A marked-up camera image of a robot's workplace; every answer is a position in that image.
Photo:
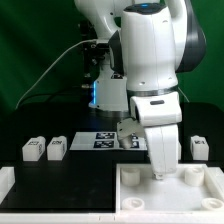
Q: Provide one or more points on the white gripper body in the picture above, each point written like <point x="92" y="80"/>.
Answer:
<point x="162" y="144"/>

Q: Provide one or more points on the white square table top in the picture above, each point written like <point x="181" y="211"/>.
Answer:
<point x="192" y="188"/>

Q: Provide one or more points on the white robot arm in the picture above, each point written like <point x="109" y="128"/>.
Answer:
<point x="146" y="43"/>

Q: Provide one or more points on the white marker sheet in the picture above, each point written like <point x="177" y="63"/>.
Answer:
<point x="95" y="141"/>

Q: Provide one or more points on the white left edge block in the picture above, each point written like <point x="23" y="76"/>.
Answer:
<point x="7" y="180"/>

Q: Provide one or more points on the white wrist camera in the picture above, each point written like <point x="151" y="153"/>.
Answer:
<point x="125" y="129"/>

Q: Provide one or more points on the black camera stand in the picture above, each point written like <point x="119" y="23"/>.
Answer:
<point x="88" y="50"/>

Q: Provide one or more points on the grey camera on stand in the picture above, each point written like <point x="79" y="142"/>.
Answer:
<point x="99" y="44"/>

